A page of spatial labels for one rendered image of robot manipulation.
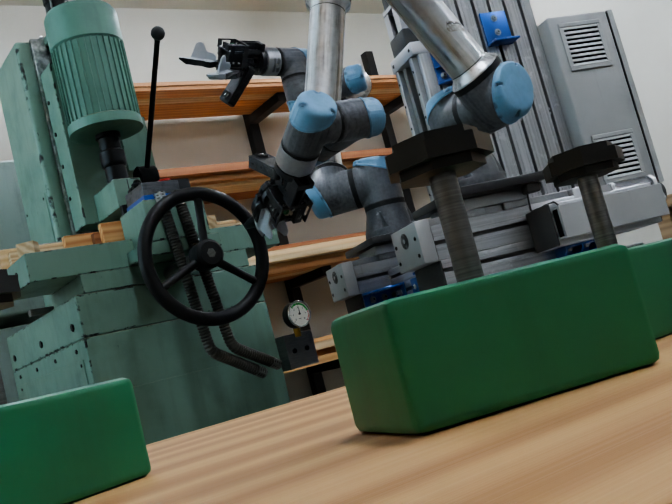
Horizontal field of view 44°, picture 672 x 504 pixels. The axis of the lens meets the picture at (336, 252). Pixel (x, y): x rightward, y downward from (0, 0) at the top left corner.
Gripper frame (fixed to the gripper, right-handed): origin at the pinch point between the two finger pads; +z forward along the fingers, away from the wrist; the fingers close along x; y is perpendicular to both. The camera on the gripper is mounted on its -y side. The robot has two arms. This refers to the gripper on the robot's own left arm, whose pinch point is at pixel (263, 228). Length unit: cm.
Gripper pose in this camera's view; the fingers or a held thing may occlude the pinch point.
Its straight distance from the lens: 170.4
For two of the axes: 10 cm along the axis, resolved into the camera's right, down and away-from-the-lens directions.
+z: -3.1, 6.5, 7.0
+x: 8.1, -2.0, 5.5
